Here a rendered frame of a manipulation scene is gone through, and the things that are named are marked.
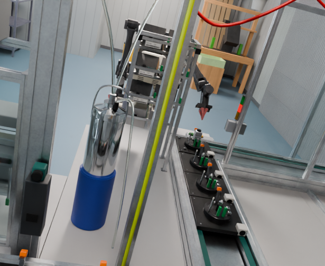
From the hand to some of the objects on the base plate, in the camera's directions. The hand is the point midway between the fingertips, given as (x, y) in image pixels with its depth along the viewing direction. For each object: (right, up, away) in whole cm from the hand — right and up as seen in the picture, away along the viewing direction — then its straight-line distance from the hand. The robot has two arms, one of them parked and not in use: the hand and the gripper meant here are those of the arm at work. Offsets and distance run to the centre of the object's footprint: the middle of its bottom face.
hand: (202, 118), depth 228 cm
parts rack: (-42, -26, -4) cm, 49 cm away
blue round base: (-60, -49, -70) cm, 104 cm away
